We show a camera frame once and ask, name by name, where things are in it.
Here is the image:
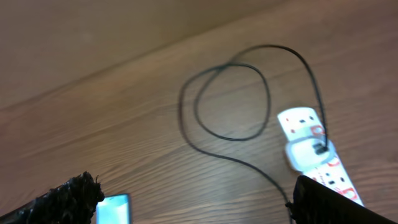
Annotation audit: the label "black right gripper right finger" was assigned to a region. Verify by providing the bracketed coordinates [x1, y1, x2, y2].
[285, 175, 395, 224]

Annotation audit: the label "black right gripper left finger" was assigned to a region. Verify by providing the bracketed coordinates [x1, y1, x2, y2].
[1, 172, 104, 224]

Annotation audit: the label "blue Samsung Galaxy smartphone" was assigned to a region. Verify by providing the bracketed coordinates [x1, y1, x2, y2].
[95, 194, 132, 224]

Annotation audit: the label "black charger cable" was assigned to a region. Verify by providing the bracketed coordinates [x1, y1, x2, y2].
[177, 44, 330, 224]

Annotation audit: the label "white charger plug adapter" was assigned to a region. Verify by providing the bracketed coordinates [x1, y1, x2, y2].
[285, 136, 336, 172]

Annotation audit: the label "white power strip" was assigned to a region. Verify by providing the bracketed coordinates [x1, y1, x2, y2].
[277, 107, 363, 205]

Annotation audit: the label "cardboard back panel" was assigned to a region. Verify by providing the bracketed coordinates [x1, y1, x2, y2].
[1, 0, 272, 107]

